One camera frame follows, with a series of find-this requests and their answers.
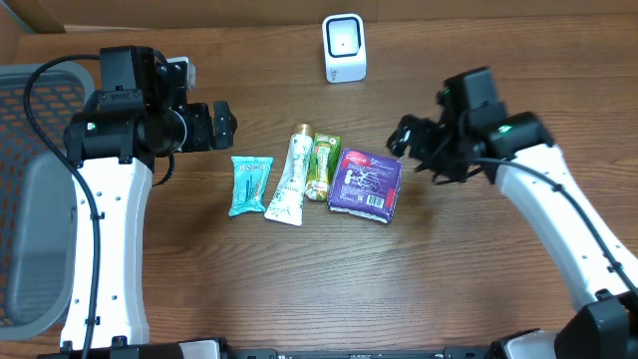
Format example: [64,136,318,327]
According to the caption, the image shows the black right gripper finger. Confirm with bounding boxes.
[386,127,413,158]
[397,115,424,135]

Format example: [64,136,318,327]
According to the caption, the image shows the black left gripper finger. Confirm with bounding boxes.
[213,101,237,129]
[213,128,234,151]

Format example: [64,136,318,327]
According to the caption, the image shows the teal wet wipes pack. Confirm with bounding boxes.
[228,156,274,217]

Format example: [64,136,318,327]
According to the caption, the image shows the purple sanitary pad pack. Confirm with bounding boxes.
[327,148,403,224]

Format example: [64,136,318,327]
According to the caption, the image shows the green yellow snack pouch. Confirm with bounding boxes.
[305,133,341,201]

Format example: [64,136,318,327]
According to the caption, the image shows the white green cosmetic tube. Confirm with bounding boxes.
[264,124,314,226]

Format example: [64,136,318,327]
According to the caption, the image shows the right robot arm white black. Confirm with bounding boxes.
[387,67,637,359]

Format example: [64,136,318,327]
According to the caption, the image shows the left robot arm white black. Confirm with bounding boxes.
[61,46,237,353]

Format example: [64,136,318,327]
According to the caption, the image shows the white barcode scanner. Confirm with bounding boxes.
[322,13,367,84]

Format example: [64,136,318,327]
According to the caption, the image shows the grey plastic mesh basket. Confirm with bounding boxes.
[1,65,77,341]

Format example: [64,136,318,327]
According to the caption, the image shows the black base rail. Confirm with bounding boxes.
[43,330,587,359]

